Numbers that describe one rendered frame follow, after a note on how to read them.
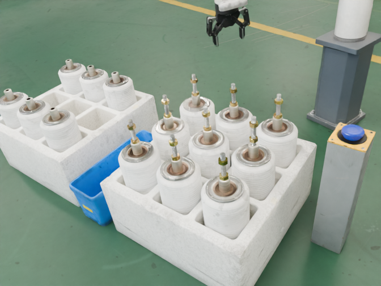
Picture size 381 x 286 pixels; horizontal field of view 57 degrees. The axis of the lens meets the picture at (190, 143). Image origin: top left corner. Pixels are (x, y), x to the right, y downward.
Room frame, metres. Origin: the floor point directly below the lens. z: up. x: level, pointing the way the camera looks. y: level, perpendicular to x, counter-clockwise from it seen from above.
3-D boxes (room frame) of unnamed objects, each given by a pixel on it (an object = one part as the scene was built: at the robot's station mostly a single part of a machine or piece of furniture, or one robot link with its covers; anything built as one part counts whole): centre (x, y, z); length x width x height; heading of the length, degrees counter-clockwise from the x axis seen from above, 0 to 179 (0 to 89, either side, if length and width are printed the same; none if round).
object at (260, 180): (0.58, -0.13, 0.16); 0.10 x 0.10 x 0.18
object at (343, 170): (0.52, -0.31, 0.16); 0.07 x 0.07 x 0.31; 49
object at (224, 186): (0.49, -0.06, 0.26); 0.02 x 0.02 x 0.03
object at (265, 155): (0.58, -0.13, 0.25); 0.08 x 0.08 x 0.01
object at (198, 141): (0.65, -0.04, 0.25); 0.08 x 0.08 x 0.01
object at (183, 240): (0.65, -0.04, 0.09); 0.39 x 0.39 x 0.18; 49
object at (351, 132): (0.52, -0.31, 0.32); 0.04 x 0.04 x 0.02
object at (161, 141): (0.73, 0.05, 0.16); 0.10 x 0.10 x 0.18
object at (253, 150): (0.58, -0.13, 0.26); 0.02 x 0.02 x 0.03
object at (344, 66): (1.02, -0.53, 0.15); 0.15 x 0.15 x 0.30; 33
